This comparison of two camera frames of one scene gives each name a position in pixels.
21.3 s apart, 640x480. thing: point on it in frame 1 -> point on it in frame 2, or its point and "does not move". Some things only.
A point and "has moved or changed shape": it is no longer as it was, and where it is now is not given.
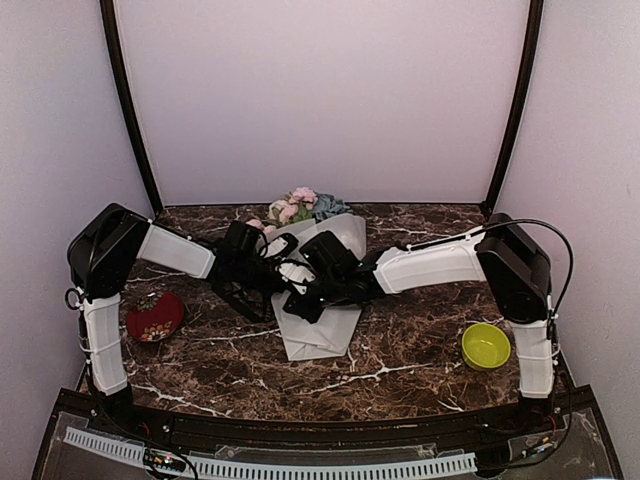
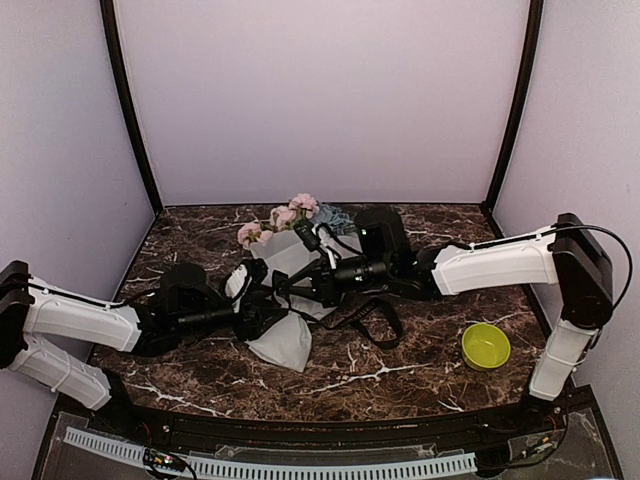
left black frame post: [125, 87] does not move
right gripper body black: [311, 312] -> [332, 291]
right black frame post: [522, 101] does not move
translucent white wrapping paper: [302, 338] has moved or changed shape
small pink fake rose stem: [257, 223] has moved or changed shape
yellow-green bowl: [485, 346] does not move
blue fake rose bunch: [326, 205] -> [335, 218]
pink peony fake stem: [305, 199] has moved or changed shape
